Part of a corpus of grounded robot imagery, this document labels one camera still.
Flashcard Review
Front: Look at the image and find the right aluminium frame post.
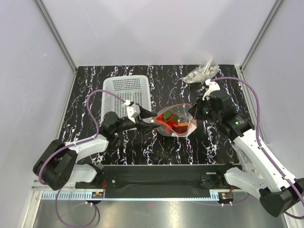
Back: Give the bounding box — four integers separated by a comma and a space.
239, 0, 285, 72

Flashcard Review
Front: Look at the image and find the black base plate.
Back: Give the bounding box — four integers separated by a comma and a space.
72, 164, 234, 196

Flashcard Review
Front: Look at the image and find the white plastic basket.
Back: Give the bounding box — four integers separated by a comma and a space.
101, 75, 152, 119

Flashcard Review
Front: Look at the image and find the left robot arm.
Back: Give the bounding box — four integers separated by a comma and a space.
33, 104, 159, 190

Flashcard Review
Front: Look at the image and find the left aluminium frame post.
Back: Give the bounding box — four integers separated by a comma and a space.
33, 0, 78, 73

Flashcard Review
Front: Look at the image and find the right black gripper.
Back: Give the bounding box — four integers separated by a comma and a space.
188, 95, 221, 124

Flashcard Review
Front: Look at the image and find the clear bag of white pieces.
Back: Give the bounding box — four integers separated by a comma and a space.
182, 58, 220, 84

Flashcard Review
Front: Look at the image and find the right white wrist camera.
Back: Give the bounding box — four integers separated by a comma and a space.
202, 79, 220, 101

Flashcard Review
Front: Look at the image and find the red orange papaya slice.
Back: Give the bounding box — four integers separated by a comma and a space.
172, 122, 189, 134

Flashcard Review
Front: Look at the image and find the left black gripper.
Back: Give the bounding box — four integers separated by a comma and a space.
113, 106, 160, 135

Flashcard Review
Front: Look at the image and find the aluminium frame post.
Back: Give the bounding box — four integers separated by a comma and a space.
239, 0, 285, 72
33, 0, 78, 73

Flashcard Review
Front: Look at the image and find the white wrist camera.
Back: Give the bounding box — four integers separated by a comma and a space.
124, 100, 141, 123
202, 79, 220, 101

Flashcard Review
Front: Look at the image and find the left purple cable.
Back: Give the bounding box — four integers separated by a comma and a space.
38, 89, 128, 226

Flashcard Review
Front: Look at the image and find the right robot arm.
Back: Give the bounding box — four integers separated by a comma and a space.
189, 91, 304, 217

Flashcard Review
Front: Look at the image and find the purple cable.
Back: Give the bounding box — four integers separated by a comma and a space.
209, 77, 304, 218
38, 89, 128, 226

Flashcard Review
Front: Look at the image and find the clear zip bag orange zipper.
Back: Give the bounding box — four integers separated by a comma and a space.
151, 103, 197, 137

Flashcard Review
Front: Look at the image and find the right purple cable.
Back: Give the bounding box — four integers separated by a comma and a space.
209, 77, 304, 218

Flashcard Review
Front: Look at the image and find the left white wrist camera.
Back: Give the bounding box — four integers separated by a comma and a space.
124, 100, 141, 123

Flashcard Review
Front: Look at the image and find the white slotted cable duct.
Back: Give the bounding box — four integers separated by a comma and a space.
41, 191, 220, 201

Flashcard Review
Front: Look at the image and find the red strawberry bunch with leaves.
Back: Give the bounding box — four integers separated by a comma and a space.
156, 110, 179, 134

